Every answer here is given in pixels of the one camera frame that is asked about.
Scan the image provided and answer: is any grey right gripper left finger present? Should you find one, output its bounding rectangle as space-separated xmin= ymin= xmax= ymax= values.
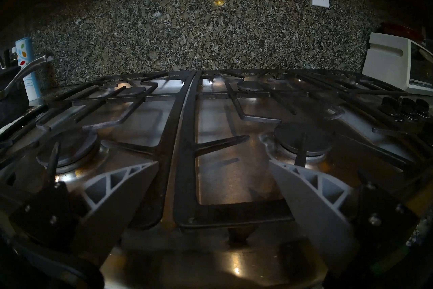
xmin=8 ymin=161 xmax=159 ymax=267

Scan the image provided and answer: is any white toaster oven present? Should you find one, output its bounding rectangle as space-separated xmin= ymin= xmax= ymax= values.
xmin=361 ymin=32 xmax=433 ymax=96

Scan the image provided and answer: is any dark grey long-handled saucepan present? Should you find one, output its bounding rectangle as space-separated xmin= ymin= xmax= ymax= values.
xmin=0 ymin=54 xmax=54 ymax=128

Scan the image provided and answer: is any dark red dish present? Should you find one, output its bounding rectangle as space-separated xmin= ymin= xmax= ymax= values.
xmin=381 ymin=23 xmax=423 ymax=41

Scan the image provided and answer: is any stainless steel gas cooktop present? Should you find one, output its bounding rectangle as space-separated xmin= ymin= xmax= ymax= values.
xmin=0 ymin=69 xmax=433 ymax=289

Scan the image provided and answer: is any blue white leaf-print canister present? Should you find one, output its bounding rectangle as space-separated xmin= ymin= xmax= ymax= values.
xmin=15 ymin=37 xmax=43 ymax=102

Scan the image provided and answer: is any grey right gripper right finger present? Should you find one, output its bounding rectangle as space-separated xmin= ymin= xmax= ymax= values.
xmin=268 ymin=159 xmax=420 ymax=277

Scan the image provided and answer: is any small black cast iron grate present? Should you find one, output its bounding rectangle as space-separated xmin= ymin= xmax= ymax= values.
xmin=291 ymin=69 xmax=411 ymax=99

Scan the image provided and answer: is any black stove knob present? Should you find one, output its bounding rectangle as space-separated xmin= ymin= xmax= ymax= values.
xmin=401 ymin=98 xmax=420 ymax=119
xmin=416 ymin=99 xmax=431 ymax=119
xmin=378 ymin=96 xmax=404 ymax=122

